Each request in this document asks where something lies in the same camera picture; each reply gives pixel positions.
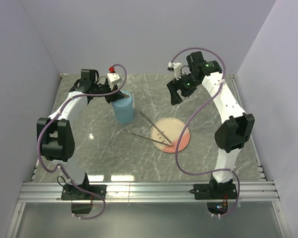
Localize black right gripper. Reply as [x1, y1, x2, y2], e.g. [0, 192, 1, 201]
[166, 72, 200, 106]

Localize light blue round lid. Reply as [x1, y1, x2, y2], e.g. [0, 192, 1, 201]
[111, 91, 133, 109]

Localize light blue cylindrical container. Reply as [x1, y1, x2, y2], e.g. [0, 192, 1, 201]
[112, 104, 134, 124]

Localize steel serving tongs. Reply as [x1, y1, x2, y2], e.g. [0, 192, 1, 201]
[123, 111, 173, 147]

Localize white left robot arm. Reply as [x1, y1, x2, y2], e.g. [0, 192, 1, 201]
[37, 65, 126, 199]

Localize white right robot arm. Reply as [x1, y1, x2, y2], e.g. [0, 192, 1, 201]
[167, 47, 255, 198]

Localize pink round plate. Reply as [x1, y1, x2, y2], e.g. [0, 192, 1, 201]
[153, 118, 190, 153]

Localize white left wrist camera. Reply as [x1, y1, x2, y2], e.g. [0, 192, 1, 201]
[107, 66, 122, 86]

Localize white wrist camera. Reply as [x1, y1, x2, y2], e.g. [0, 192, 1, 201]
[167, 62, 182, 79]
[107, 66, 122, 86]

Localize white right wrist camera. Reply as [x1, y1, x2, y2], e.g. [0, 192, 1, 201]
[167, 62, 182, 79]

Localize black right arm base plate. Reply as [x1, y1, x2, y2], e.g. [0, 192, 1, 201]
[189, 184, 237, 200]

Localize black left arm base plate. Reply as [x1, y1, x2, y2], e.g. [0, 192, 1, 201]
[61, 184, 107, 200]

